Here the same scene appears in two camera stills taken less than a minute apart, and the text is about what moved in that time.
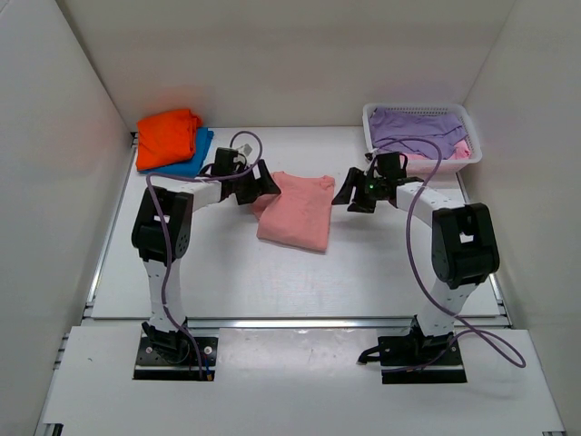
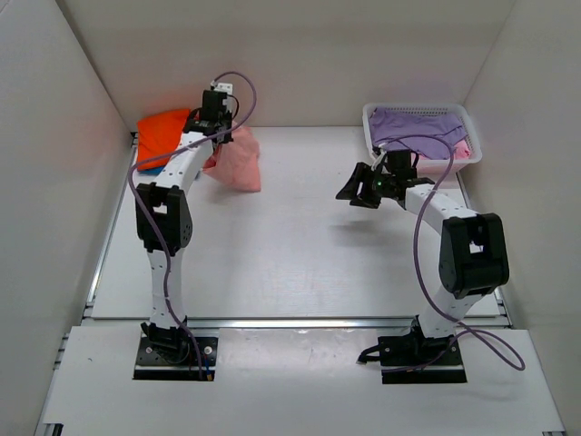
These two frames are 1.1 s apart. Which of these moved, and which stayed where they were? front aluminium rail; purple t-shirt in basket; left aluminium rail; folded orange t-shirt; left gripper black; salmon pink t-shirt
Moved: left gripper black; salmon pink t-shirt
Stayed: folded orange t-shirt; purple t-shirt in basket; left aluminium rail; front aluminium rail
